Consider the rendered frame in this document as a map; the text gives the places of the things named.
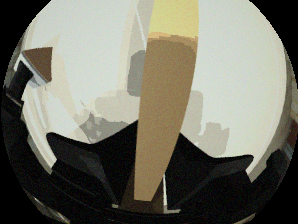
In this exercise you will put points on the long wooden rail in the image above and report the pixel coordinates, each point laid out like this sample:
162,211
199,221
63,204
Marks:
170,58

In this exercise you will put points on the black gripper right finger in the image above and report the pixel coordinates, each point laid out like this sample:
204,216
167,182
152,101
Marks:
190,168

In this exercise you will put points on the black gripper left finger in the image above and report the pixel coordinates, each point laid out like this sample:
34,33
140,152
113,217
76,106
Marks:
110,160

